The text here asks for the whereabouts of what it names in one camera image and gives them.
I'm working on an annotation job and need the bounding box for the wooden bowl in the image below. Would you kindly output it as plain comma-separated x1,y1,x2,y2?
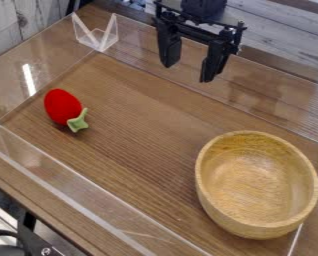
193,130,318,240

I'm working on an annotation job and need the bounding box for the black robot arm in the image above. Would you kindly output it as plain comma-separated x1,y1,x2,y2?
152,0,247,83

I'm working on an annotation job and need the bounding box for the black table leg bracket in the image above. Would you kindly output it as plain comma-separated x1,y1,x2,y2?
17,212,65,256

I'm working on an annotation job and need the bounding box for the black cable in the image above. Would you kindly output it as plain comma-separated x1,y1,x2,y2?
0,229,25,249

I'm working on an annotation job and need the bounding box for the clear acrylic corner bracket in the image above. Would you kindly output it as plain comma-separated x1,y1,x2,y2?
70,13,119,52

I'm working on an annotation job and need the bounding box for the red felt strawberry toy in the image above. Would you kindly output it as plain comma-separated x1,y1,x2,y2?
44,88,89,133

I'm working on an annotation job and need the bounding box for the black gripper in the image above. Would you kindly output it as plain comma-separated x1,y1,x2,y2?
153,0,247,83

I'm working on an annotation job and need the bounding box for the clear acrylic front wall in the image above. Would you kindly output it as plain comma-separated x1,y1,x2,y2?
0,126,211,256

